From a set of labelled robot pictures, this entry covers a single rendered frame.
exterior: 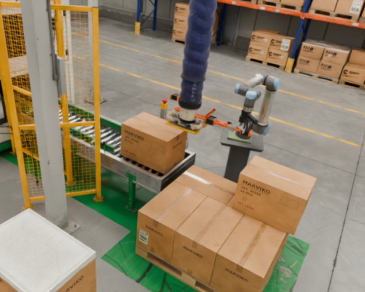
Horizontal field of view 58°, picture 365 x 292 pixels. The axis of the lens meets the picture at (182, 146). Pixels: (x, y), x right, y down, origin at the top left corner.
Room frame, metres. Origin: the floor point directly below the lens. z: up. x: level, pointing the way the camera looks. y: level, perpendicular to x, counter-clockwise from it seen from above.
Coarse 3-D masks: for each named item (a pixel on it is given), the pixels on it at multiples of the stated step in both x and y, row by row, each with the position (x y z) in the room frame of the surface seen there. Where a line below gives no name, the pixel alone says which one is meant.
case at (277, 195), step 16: (256, 160) 2.74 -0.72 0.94; (240, 176) 2.49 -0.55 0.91; (256, 176) 2.47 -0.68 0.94; (272, 176) 2.51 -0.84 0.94; (288, 176) 2.54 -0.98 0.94; (304, 176) 2.57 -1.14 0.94; (240, 192) 2.47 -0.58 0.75; (256, 192) 2.41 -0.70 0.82; (272, 192) 2.34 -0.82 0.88; (288, 192) 2.29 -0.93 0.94; (304, 192) 2.32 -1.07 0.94; (240, 208) 2.45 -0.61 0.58; (256, 208) 2.39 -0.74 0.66; (272, 208) 2.33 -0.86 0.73; (288, 208) 2.27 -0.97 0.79; (304, 208) 2.29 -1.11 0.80; (272, 224) 2.31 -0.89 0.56; (288, 224) 2.25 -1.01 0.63
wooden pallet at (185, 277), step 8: (136, 248) 2.27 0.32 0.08; (144, 248) 2.23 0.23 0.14; (144, 256) 2.23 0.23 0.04; (152, 256) 2.25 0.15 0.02; (160, 264) 2.17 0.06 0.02; (168, 264) 2.18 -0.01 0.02; (168, 272) 2.10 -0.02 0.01; (176, 272) 2.10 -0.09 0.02; (184, 272) 2.02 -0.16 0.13; (184, 280) 2.01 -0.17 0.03; (192, 280) 1.98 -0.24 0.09; (200, 280) 1.94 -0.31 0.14; (200, 288) 1.96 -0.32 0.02; (208, 288) 1.97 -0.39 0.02
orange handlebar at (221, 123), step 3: (174, 108) 3.03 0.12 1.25; (177, 108) 3.06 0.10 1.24; (198, 114) 2.96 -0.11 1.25; (198, 117) 2.91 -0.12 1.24; (201, 117) 2.90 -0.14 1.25; (216, 120) 2.88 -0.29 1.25; (216, 123) 2.83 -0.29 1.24; (219, 123) 2.82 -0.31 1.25; (222, 123) 2.81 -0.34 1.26; (225, 123) 2.83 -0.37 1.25; (222, 126) 2.80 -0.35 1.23; (225, 126) 2.78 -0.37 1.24; (237, 129) 2.74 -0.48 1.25
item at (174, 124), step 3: (165, 123) 2.93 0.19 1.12; (168, 123) 2.92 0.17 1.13; (171, 123) 2.92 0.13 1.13; (174, 123) 2.92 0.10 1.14; (177, 123) 2.93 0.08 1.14; (174, 126) 2.89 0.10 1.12; (177, 126) 2.88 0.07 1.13; (180, 126) 2.88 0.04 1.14; (183, 126) 2.88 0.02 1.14; (186, 126) 2.89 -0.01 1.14; (189, 126) 2.86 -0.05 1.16; (180, 129) 2.86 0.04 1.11; (183, 129) 2.85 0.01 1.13; (186, 129) 2.84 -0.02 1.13; (189, 129) 2.84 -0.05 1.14; (198, 129) 2.87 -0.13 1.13; (189, 132) 2.81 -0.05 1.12; (192, 132) 2.80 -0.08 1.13; (195, 132) 2.81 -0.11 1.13; (198, 132) 2.85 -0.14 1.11
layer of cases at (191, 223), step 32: (160, 192) 2.58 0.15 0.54; (192, 192) 2.65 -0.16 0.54; (224, 192) 2.71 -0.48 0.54; (160, 224) 2.16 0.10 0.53; (192, 224) 2.19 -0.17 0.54; (224, 224) 2.25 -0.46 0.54; (256, 224) 2.30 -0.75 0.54; (160, 256) 2.14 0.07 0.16; (192, 256) 2.00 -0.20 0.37; (224, 256) 1.88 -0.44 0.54; (256, 256) 1.92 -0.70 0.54; (224, 288) 1.84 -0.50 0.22; (256, 288) 1.73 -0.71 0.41
